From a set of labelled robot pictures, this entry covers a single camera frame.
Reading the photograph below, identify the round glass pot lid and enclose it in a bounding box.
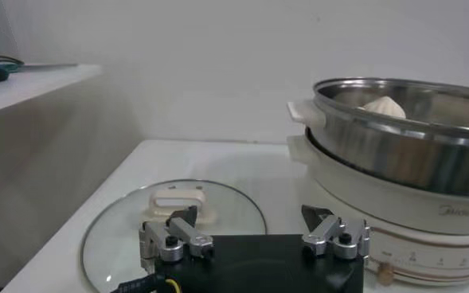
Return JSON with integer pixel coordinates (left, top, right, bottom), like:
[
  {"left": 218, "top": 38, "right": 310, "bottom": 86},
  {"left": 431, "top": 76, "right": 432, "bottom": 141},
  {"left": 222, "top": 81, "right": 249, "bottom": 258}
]
[{"left": 80, "top": 178, "right": 268, "bottom": 293}]

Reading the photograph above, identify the perforated steel steamer basket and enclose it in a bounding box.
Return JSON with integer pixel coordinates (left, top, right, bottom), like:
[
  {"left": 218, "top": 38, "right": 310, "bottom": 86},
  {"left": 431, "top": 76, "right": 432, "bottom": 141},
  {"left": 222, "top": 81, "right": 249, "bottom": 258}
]
[{"left": 286, "top": 77, "right": 469, "bottom": 198}]

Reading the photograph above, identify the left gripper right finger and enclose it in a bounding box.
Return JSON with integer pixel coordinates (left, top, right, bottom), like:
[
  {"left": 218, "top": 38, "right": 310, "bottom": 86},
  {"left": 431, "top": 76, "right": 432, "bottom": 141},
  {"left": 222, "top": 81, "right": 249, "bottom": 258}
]
[{"left": 300, "top": 205, "right": 371, "bottom": 260}]

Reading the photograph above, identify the small white side table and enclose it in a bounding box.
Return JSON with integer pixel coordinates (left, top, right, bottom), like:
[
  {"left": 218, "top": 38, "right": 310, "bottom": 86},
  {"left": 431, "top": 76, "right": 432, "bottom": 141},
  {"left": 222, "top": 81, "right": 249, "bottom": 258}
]
[{"left": 0, "top": 63, "right": 103, "bottom": 116}]

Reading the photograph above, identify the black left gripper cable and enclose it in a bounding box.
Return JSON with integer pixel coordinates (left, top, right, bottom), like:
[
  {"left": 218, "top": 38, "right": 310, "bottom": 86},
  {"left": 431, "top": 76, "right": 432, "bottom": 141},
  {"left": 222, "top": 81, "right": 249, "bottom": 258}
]
[{"left": 110, "top": 274, "right": 183, "bottom": 293}]

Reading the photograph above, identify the white electric cooker base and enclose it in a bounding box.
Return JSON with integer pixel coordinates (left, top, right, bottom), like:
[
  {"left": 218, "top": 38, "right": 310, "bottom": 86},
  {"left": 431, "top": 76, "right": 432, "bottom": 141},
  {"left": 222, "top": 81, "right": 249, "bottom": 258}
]
[{"left": 286, "top": 135, "right": 469, "bottom": 287}]

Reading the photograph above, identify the white steamed baozi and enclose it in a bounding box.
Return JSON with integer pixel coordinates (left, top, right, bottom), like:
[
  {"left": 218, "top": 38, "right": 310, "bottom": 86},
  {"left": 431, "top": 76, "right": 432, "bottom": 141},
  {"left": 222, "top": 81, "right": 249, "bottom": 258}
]
[{"left": 357, "top": 95, "right": 407, "bottom": 119}]

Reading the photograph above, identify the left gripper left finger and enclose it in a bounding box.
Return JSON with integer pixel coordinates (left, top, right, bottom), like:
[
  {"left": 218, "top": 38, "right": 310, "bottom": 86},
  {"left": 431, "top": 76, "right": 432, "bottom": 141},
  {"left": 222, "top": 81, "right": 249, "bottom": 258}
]
[{"left": 138, "top": 205, "right": 215, "bottom": 264}]

